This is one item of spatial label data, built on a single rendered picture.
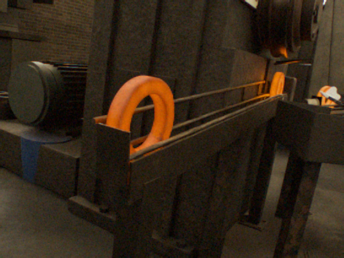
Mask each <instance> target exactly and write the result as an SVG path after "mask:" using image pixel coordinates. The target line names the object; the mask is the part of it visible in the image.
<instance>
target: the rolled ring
mask: <svg viewBox="0 0 344 258"><path fill-rule="evenodd" d="M147 95H150V96H151V98H152V100H153V102H154V107H155V118H154V124H153V127H152V129H151V132H150V134H149V136H148V137H147V139H146V140H145V141H144V142H143V143H142V144H141V145H140V146H139V147H137V148H136V149H134V148H133V146H132V145H131V144H130V154H131V153H134V152H136V151H139V150H141V149H143V148H145V147H148V146H151V145H153V144H155V143H158V142H160V141H163V140H164V139H168V138H169V137H170V133H171V129H172V126H173V120H174V100H173V95H172V93H171V90H170V88H169V87H168V86H167V84H166V83H165V82H164V81H163V80H161V79H159V78H157V77H148V76H138V77H135V78H133V79H131V80H128V81H127V83H126V84H124V85H123V87H122V88H121V89H120V90H119V91H118V93H117V94H116V96H115V98H114V99H113V101H112V103H111V106H110V108H109V112H108V115H107V123H106V125H109V126H112V127H116V128H119V129H123V130H126V131H130V122H131V118H132V116H133V113H134V111H135V109H136V107H137V105H138V104H139V103H140V101H141V100H142V99H143V98H144V97H145V96H147Z"/></svg>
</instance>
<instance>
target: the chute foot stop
mask: <svg viewBox="0 0 344 258"><path fill-rule="evenodd" d="M130 144H131V132H130V131H126V130H123V129H119V128H116V127H112V126H109V125H106V124H103V123H97V136H96V167H95V170H96V178H97V179H100V180H102V181H105V182H108V183H110V184H112V185H114V186H117V187H120V188H122V189H125V190H127V187H128V170H129V161H130Z"/></svg>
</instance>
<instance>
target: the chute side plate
mask: <svg viewBox="0 0 344 258"><path fill-rule="evenodd" d="M287 98H288V96H279V97H277V98H274V99H273V100H271V101H268V102H266V103H264V104H260V105H258V106H256V107H254V108H252V109H250V110H248V111H245V112H243V113H241V114H239V115H236V116H235V117H232V118H229V119H226V120H225V121H222V122H220V123H217V124H215V125H213V126H211V127H208V128H207V129H205V130H202V131H199V132H198V133H196V134H193V135H191V136H188V137H186V138H184V139H180V140H179V141H176V142H174V143H172V144H169V145H167V146H165V147H163V148H161V149H159V150H156V151H154V152H151V153H150V154H147V155H145V156H143V157H141V158H139V159H136V160H132V161H130V169H129V178H128V203H127V205H131V204H132V203H134V202H136V201H137V200H139V199H140V198H142V197H143V188H144V183H145V182H148V181H150V180H154V179H156V178H159V177H160V186H159V187H161V186H162V185H164V184H165V183H166V182H168V181H170V180H172V179H174V178H176V177H177V176H179V175H180V174H182V173H184V172H185V171H187V170H188V169H189V168H191V167H193V166H195V165H196V164H198V163H200V162H201V161H203V160H205V159H207V158H208V157H210V156H211V155H213V154H215V153H216V152H218V151H219V150H221V149H223V148H224V147H226V146H227V145H229V144H230V143H232V142H234V141H235V140H237V139H238V138H240V135H241V129H243V128H247V130H246V134H247V133H249V132H250V131H252V130H253V129H255V128H256V127H258V126H259V125H261V124H263V123H264V122H265V121H267V120H270V119H271V118H272V117H274V116H275V112H276V107H277V104H278V100H285V101H287Z"/></svg>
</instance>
